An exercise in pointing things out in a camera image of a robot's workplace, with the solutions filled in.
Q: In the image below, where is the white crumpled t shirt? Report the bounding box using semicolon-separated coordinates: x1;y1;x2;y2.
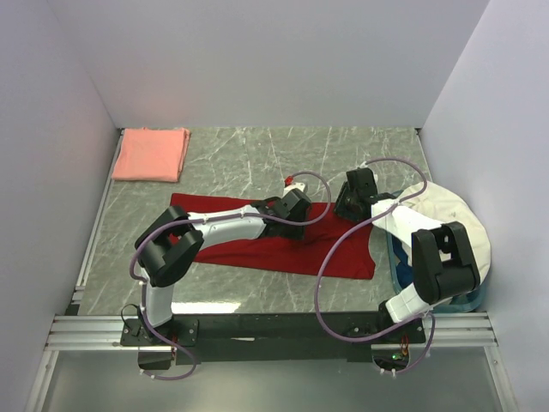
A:
392;182;492;282

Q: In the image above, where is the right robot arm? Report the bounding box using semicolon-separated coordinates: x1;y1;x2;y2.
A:
334;167;481;342

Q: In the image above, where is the black base beam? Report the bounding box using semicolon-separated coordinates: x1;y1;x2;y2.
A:
120;312;426;363

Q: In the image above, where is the red t shirt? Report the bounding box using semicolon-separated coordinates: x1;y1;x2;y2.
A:
196;211;376;280

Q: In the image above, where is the folded pink t shirt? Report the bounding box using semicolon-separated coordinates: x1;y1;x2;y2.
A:
112;128;191;183

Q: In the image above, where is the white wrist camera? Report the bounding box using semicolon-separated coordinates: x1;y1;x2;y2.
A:
358;161;378;183
283;176;308;196

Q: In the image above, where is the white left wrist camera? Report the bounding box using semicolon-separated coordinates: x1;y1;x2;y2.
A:
283;176;308;196

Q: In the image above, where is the blue t shirt in basket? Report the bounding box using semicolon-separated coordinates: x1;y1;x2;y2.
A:
394;242;414;288

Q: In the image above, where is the blue plastic basket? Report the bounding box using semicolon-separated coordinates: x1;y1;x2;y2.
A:
383;188;487;313

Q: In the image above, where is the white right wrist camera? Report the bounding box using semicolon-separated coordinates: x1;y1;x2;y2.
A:
358;161;378;183

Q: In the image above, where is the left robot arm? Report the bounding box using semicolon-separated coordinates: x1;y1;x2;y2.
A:
129;186;312;345

